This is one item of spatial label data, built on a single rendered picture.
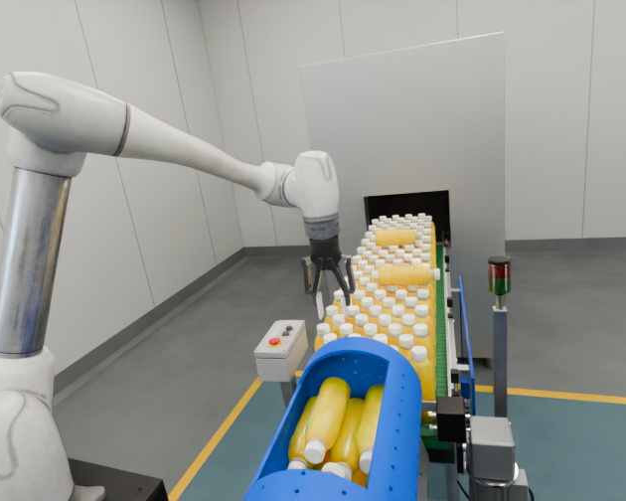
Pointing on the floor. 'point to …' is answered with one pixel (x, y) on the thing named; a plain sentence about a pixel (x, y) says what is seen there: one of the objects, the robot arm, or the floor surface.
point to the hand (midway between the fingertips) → (332, 307)
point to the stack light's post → (500, 362)
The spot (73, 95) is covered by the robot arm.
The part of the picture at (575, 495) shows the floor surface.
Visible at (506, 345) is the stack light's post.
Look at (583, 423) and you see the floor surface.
